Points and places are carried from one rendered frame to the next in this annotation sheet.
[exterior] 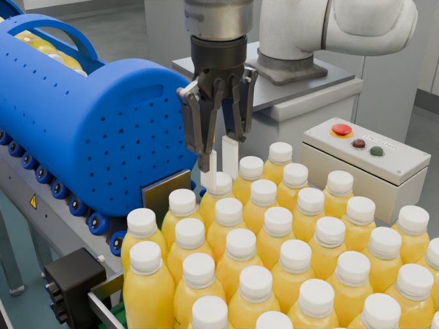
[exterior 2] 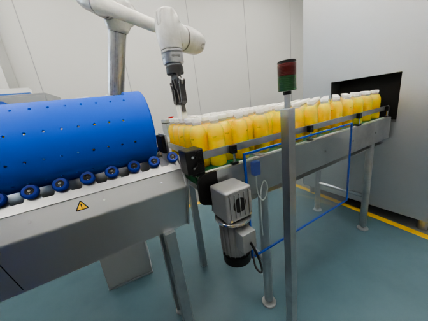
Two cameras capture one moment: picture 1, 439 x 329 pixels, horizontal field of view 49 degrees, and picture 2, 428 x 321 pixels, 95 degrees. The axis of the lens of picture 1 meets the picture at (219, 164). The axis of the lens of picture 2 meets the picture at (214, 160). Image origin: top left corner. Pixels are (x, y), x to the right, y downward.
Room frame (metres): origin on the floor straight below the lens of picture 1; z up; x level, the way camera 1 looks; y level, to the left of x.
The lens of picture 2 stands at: (0.29, 0.89, 1.15)
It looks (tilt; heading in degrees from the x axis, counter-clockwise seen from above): 16 degrees down; 283
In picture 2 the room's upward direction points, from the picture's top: 7 degrees counter-clockwise
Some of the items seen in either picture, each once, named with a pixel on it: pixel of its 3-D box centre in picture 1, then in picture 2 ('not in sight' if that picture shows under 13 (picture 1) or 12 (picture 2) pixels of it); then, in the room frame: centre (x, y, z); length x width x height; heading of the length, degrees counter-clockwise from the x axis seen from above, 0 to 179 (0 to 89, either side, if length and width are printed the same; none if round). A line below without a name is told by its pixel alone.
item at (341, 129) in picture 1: (341, 130); not in sight; (0.78, -0.22, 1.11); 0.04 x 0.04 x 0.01
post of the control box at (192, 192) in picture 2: not in sight; (193, 206); (0.75, -0.26, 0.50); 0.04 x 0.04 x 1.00; 42
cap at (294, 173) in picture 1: (295, 173); not in sight; (0.65, -0.12, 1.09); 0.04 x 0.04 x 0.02
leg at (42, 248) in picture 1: (34, 218); not in sight; (1.53, 0.74, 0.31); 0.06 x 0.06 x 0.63; 42
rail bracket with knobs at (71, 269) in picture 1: (81, 290); (192, 162); (0.54, 0.22, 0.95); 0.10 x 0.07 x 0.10; 132
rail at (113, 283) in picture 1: (194, 238); (180, 149); (0.65, 0.04, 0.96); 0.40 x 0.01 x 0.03; 132
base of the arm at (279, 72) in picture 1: (281, 58); not in sight; (1.34, -0.18, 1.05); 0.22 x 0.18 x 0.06; 30
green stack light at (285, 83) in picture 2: not in sight; (286, 83); (0.18, 0.11, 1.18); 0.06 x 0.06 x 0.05
